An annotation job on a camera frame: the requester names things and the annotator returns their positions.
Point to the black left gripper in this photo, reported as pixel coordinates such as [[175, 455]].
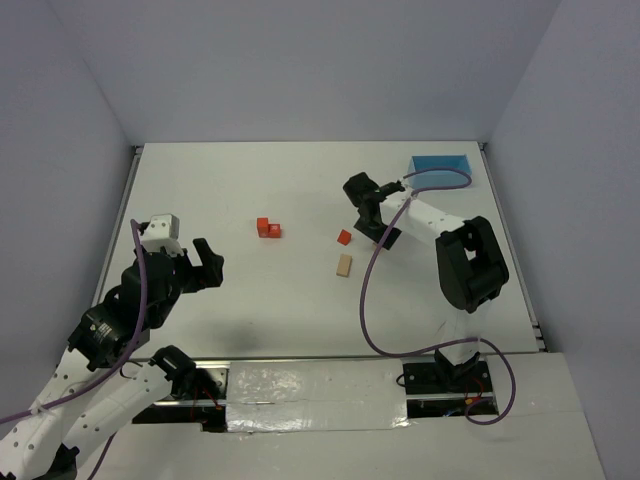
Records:
[[187, 270]]

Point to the red wedge block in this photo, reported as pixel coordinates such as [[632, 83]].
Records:
[[344, 237]]

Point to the blue plastic bin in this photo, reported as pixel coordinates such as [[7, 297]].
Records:
[[438, 171]]

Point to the silver tape sheet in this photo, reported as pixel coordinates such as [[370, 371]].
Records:
[[315, 396]]

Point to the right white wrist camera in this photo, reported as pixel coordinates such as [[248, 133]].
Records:
[[405, 188]]

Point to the aluminium table rail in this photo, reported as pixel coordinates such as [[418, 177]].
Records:
[[107, 223], [539, 335]]

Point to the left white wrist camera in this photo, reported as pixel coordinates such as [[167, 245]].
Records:
[[161, 235]]

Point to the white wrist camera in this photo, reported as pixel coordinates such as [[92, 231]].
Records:
[[161, 235], [405, 188]]

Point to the plain red cube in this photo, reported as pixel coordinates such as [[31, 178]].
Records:
[[263, 227]]

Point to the left aluminium table rail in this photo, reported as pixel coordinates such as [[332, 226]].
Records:
[[107, 223]]

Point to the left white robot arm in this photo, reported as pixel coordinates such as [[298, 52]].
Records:
[[63, 426]]

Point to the right aluminium table rail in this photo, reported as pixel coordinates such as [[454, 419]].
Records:
[[539, 335]]

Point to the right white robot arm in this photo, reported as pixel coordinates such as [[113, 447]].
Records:
[[470, 264]]

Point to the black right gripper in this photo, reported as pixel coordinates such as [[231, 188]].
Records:
[[373, 220]]

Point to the natural wood rectangular block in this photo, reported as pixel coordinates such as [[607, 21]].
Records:
[[344, 266]]

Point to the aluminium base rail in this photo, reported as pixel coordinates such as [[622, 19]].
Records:
[[425, 397]]

